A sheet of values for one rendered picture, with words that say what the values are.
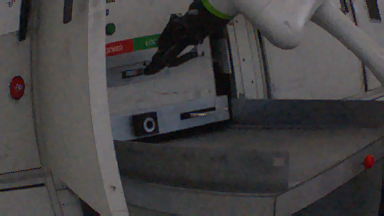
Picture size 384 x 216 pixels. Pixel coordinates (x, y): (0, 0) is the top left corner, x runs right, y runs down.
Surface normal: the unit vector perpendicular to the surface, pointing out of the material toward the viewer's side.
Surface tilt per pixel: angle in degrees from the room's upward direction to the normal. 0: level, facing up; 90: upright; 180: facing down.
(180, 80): 90
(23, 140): 90
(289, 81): 90
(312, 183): 90
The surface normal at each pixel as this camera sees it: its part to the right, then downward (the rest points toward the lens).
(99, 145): 0.39, 0.05
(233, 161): -0.75, 0.15
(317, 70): 0.65, 0.02
